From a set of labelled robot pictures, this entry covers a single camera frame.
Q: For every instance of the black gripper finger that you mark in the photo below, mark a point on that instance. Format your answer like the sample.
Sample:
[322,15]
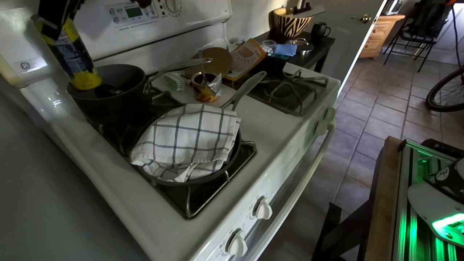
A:
[48,15]
[72,9]

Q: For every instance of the blue can with yellow cap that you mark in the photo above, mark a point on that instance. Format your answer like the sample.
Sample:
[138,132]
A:
[74,56]

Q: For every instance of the black pot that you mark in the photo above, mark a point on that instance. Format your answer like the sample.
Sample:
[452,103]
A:
[120,96]

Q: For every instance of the open tin with orange label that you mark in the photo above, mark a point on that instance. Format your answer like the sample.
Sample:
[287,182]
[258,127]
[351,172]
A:
[206,88]

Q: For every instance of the white checkered dish towel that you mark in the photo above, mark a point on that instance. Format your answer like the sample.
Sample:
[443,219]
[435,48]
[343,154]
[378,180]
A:
[188,140]

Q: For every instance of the orange paper bag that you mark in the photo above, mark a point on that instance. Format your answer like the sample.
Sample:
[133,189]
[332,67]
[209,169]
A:
[246,59]

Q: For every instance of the dark frying pan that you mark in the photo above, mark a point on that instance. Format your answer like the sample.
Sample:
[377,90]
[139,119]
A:
[240,92]

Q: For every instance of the blue cloth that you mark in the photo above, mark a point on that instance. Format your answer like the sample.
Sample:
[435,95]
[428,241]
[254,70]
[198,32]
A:
[284,50]

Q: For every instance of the zebra pattern basket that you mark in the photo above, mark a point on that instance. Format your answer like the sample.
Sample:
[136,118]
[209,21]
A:
[291,24]

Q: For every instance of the black burner grate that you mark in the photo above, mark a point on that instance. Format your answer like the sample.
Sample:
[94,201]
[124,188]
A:
[207,193]
[290,95]

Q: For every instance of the glass bowl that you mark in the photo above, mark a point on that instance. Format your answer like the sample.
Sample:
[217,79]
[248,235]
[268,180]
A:
[304,45]

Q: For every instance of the white gas stove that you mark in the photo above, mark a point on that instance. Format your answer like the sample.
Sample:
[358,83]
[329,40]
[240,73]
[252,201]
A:
[275,128]

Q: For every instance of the black mug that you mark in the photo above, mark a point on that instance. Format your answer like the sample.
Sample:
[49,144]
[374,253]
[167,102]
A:
[319,31]

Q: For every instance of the black side table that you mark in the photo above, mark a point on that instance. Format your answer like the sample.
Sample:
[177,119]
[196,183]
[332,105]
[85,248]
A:
[319,51]

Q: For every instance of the white stove knob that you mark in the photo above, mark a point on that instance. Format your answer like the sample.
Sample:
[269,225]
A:
[236,244]
[319,127]
[262,209]
[329,114]

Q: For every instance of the gray door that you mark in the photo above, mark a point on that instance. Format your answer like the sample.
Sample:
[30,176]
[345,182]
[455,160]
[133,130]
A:
[348,34]

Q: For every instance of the wooden cabinet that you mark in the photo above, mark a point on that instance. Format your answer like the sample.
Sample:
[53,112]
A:
[381,34]

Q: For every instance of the black chair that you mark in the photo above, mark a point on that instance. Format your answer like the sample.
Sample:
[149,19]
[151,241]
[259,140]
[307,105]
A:
[425,19]

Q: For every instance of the wooden robot cart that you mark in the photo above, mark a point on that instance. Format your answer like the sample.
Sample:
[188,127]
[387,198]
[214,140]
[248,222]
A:
[381,204]

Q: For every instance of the bicycle wheel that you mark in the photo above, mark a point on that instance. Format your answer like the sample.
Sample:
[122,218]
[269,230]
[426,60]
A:
[436,92]

